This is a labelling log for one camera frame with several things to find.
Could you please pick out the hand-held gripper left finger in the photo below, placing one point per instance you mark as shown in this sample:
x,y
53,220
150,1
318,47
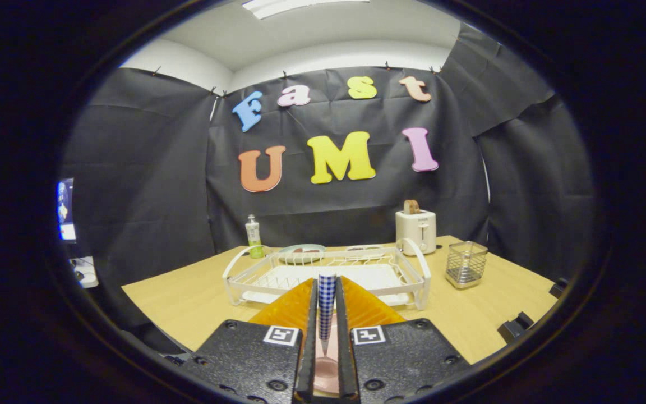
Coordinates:
x,y
307,359

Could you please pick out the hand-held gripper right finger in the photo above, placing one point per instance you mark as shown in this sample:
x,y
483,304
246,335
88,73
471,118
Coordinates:
x,y
348,365

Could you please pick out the pink plate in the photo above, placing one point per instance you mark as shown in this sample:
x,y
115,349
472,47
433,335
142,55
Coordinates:
x,y
326,373

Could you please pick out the teal plate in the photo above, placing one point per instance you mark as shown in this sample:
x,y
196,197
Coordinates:
x,y
300,248

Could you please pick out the white plate with food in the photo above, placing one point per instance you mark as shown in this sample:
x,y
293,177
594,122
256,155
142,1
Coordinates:
x,y
365,247

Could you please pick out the clear green dish soap bottle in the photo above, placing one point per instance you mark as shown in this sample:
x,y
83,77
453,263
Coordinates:
x,y
254,238

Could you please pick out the cream toaster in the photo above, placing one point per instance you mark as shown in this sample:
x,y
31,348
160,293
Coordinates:
x,y
415,230

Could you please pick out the brown bread slice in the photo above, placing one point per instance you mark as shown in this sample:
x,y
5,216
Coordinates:
x,y
411,207

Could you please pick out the black table clamp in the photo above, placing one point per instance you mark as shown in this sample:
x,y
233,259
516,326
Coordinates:
x,y
515,327
558,288

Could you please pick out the black backdrop cloth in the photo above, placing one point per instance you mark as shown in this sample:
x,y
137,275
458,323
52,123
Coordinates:
x,y
149,168

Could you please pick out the computer monitor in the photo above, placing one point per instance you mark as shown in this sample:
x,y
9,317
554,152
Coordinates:
x,y
65,210

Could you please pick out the ceiling light panel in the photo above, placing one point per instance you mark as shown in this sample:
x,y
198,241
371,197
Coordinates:
x,y
300,5

